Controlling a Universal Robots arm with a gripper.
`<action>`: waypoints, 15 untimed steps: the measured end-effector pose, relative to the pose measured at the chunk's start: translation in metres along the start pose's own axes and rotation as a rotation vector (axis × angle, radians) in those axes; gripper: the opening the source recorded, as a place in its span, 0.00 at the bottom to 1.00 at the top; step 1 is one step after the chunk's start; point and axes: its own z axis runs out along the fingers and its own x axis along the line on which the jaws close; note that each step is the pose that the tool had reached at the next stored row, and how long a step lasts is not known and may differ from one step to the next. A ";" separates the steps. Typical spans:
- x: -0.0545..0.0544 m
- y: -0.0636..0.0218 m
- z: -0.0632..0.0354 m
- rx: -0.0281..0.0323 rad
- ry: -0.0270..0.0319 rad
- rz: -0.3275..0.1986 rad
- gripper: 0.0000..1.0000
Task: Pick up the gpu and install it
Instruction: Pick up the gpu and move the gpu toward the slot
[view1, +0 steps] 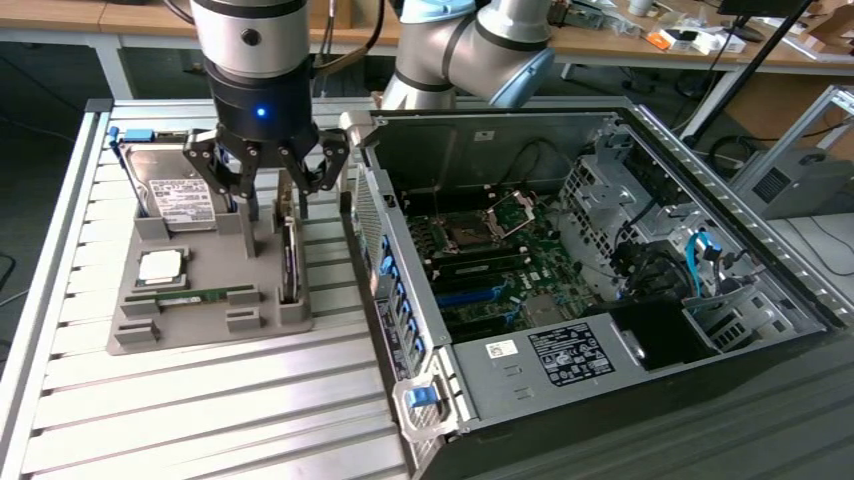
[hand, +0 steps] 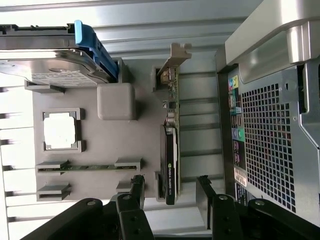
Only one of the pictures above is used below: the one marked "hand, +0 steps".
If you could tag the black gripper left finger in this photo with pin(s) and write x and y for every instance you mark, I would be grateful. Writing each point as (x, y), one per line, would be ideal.
(135, 220)

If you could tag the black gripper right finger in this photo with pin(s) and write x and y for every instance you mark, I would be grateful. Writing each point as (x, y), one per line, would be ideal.
(225, 220)

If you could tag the green RAM stick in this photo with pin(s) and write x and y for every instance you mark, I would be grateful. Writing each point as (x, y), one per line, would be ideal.
(95, 167)

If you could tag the grey plastic parts rack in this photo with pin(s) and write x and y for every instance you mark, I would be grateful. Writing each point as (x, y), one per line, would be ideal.
(112, 150)

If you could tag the open black PC case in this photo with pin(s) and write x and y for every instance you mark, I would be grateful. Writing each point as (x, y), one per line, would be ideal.
(270, 150)

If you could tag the silver CPU chip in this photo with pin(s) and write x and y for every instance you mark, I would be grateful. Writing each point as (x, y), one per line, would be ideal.
(60, 130)

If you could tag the hard disk in blue carrier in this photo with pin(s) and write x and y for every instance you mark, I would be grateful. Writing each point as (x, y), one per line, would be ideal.
(50, 65)

